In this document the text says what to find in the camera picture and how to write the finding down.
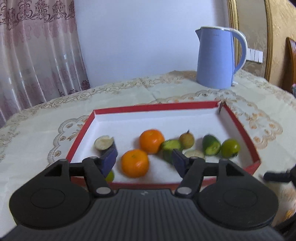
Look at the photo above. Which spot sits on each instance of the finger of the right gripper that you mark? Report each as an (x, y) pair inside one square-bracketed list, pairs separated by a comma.
[(282, 177)]

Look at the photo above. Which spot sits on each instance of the cream embroidered tablecloth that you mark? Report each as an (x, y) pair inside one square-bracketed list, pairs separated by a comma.
[(30, 140)]

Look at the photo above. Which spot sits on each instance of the blue electric kettle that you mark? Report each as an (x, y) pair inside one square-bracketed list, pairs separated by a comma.
[(216, 64)]

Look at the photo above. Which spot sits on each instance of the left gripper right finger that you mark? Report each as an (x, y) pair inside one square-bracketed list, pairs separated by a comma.
[(191, 170)]

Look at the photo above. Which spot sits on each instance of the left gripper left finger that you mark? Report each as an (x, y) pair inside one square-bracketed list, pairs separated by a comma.
[(96, 170)]

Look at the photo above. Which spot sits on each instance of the green cucumber cylinder piece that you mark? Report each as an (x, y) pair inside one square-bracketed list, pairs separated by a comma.
[(168, 146)]

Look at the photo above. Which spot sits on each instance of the white wall switch plate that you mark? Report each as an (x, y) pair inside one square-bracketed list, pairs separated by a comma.
[(254, 55)]

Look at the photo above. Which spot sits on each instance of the gold mirror frame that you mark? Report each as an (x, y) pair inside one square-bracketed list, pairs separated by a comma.
[(253, 19)]

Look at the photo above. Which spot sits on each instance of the brown longan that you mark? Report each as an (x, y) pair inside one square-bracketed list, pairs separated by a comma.
[(187, 140)]

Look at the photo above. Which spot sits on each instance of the wooden chair back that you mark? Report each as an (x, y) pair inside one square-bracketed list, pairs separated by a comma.
[(288, 82)]

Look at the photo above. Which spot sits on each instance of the pink floral curtain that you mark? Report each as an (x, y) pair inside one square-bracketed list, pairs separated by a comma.
[(41, 57)]

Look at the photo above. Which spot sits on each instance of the dark green cucumber end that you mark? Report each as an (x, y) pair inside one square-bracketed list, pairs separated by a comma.
[(211, 145)]

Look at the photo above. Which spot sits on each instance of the orange mandarin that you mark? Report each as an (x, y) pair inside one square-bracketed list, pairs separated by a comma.
[(135, 163), (150, 141)]

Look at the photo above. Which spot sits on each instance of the green round plum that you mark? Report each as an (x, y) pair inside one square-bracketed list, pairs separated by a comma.
[(230, 148), (110, 177)]

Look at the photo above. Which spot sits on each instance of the red shallow box tray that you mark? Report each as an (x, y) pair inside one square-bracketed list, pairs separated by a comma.
[(126, 124)]

